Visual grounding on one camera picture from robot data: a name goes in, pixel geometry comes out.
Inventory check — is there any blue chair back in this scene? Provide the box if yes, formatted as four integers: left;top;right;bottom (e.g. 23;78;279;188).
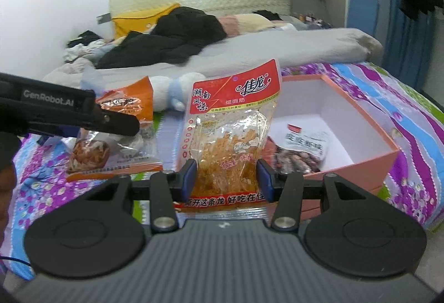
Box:
346;0;379;37

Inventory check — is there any orange snack bag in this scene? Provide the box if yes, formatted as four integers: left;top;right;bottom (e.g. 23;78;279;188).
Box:
66;76;163;181

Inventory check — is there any clear blue plastic pouch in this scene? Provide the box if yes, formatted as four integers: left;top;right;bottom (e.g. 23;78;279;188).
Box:
80;67;105;97

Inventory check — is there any person's left hand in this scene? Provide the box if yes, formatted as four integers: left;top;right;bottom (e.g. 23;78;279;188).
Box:
0;163;17;245

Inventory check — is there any white blue plush toy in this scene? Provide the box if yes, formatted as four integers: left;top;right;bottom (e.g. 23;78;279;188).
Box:
149;73;205;111

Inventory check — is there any white black bean snack bag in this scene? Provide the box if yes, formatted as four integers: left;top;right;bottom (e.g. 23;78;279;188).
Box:
262;123;330;175

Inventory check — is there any red clear spicy snack bag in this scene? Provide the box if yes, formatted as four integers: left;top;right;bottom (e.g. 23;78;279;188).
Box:
175;59;281;212

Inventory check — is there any blue curtain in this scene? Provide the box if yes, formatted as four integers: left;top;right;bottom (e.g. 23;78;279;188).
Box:
382;0;436;90

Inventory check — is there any black jacket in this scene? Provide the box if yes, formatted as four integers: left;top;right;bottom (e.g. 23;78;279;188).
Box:
95;6;227;70

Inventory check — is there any pink cardboard box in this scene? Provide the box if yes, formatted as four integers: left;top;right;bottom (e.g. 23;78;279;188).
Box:
261;73;401;222

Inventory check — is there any pink beige pillow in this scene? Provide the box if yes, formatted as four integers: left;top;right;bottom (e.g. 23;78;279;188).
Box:
218;13;275;37

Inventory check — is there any grey wall socket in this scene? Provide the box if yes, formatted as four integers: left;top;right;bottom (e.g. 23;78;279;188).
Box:
96;13;111;24

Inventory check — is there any yellow pillow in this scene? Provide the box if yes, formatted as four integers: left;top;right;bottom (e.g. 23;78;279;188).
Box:
111;3;181;39

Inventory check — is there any pile of clothes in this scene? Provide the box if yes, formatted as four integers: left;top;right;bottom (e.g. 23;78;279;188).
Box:
63;30;116;66

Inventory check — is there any grey duvet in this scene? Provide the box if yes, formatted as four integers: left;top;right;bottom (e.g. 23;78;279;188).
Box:
43;28;383;89

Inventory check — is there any floral purple bed sheet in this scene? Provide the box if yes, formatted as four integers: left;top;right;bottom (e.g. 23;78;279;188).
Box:
1;63;443;281

